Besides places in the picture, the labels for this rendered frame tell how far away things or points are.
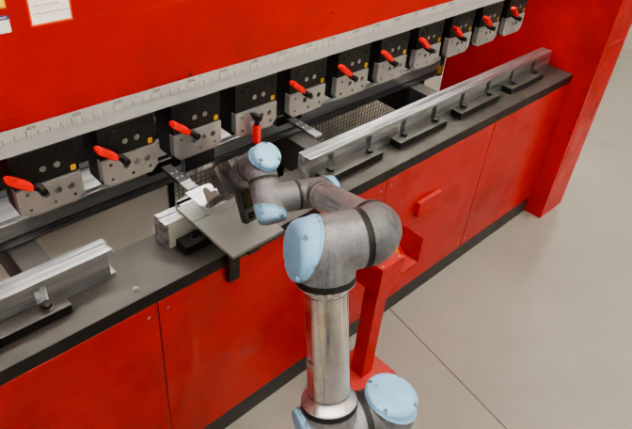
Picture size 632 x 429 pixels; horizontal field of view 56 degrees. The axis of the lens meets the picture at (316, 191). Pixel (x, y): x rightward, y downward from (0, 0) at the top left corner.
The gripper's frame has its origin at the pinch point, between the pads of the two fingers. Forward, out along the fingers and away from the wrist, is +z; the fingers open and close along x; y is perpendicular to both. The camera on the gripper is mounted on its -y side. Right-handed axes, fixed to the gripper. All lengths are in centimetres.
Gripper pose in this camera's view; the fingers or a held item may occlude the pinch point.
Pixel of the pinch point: (218, 203)
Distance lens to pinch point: 175.6
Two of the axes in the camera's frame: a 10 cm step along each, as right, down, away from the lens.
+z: -5.0, 3.0, 8.1
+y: -4.7, -8.8, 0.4
